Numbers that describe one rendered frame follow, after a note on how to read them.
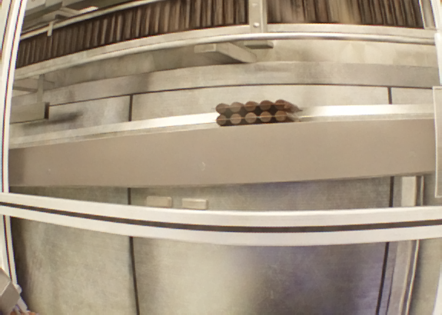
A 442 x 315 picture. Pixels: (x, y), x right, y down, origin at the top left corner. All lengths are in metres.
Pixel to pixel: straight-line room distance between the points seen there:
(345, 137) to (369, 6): 0.29
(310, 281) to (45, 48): 0.74
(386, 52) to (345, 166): 0.49
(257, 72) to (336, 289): 0.41
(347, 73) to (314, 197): 0.22
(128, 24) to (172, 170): 0.37
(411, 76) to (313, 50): 0.31
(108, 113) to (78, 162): 0.29
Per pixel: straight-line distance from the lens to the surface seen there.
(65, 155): 1.01
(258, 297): 1.13
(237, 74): 1.14
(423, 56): 1.23
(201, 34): 1.06
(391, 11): 0.99
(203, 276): 1.16
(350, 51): 1.26
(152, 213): 0.82
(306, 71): 1.10
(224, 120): 0.90
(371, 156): 0.79
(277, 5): 1.03
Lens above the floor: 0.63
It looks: 2 degrees up
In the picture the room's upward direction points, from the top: straight up
